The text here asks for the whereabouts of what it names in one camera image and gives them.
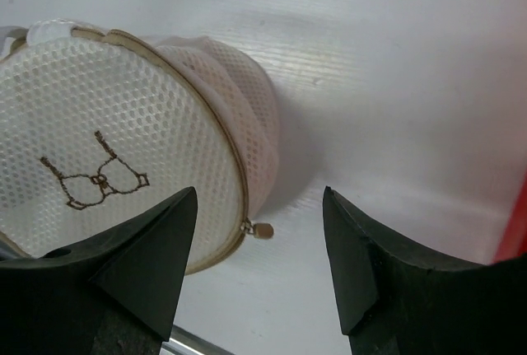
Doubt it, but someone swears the aluminium front rail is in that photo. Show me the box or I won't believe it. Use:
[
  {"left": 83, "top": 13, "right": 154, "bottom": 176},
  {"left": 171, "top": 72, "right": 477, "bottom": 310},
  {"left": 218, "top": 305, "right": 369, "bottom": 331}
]
[{"left": 160, "top": 325, "right": 233, "bottom": 355}]

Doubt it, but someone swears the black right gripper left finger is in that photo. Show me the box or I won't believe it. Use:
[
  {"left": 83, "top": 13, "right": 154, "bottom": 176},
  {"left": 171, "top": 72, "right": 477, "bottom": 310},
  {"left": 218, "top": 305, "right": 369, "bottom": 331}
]
[{"left": 1, "top": 187, "right": 198, "bottom": 354}]

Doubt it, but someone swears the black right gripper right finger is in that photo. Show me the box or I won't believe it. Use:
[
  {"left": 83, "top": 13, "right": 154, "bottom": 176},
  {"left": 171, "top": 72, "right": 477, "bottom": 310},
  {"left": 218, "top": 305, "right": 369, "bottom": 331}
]
[{"left": 323, "top": 188, "right": 526, "bottom": 355}]

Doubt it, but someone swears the red plastic tray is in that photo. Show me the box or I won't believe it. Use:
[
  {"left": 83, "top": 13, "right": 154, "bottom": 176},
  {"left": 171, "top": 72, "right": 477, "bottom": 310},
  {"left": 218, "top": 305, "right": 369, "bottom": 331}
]
[{"left": 492, "top": 177, "right": 527, "bottom": 263}]

